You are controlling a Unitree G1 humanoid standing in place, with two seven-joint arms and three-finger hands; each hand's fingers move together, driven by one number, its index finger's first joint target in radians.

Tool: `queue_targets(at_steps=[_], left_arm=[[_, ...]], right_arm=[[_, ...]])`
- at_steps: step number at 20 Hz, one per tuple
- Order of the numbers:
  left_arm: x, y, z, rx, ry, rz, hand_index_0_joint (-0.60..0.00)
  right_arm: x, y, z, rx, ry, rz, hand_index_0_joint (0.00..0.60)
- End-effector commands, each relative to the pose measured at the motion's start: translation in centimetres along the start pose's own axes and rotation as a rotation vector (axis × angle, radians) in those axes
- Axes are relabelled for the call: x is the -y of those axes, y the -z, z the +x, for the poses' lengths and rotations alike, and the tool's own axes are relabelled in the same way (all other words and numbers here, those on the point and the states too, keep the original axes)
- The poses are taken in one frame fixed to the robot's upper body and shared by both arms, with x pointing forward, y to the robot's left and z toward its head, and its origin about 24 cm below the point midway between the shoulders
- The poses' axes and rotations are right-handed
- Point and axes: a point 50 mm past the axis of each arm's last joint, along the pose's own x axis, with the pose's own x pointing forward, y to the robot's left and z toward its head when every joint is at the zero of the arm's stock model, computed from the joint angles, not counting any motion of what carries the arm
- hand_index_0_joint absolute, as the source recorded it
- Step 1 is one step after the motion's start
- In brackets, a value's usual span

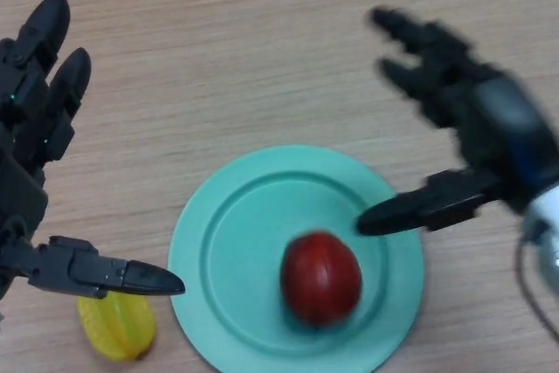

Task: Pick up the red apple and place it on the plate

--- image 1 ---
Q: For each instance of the red apple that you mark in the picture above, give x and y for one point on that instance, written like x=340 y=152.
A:
x=321 y=279

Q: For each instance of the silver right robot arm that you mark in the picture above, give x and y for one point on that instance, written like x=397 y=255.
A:
x=550 y=237

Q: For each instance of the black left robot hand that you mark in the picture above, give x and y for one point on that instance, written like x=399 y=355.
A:
x=22 y=189

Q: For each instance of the yellow starfruit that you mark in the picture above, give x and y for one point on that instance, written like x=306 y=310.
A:
x=118 y=331

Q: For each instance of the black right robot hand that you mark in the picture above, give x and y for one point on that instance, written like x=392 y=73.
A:
x=493 y=115

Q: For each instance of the green round plate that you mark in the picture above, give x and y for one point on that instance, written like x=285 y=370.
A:
x=244 y=237

